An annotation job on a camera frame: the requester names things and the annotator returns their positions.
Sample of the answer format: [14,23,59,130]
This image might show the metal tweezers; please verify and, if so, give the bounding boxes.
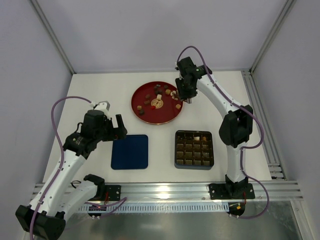
[172,95,192,104]

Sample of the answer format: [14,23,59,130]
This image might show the blue tin lid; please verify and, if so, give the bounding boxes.
[111,134,149,170]

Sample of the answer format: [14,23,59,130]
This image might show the blue tin chocolate box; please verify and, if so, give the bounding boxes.
[174,130,215,170]

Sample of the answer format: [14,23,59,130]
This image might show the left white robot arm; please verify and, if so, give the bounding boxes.
[15,110,128,240]

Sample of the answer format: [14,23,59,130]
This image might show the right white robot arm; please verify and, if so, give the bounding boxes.
[175,57,255,200]

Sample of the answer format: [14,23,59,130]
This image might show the dark chocolate top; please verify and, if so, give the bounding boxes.
[153,84,161,91]

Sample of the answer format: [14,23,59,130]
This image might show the red round plate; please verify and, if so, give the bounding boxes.
[130,81,183,125]

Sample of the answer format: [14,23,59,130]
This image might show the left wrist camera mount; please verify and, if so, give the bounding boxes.
[89,101,111,119]

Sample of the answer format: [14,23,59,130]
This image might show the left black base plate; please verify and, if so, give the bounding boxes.
[102,184,122,202]

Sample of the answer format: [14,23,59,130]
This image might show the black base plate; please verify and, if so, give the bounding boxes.
[209,183,256,200]
[102,184,122,202]

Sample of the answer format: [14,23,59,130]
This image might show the slotted cable duct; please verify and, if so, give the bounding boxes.
[78,201,229,214]

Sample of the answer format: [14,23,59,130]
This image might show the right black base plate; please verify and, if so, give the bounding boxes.
[209,183,256,200]

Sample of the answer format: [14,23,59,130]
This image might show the right aluminium frame rail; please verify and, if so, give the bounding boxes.
[241,70,287,181]

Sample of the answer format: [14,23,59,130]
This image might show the aluminium front rail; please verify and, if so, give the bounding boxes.
[29,181,305,204]

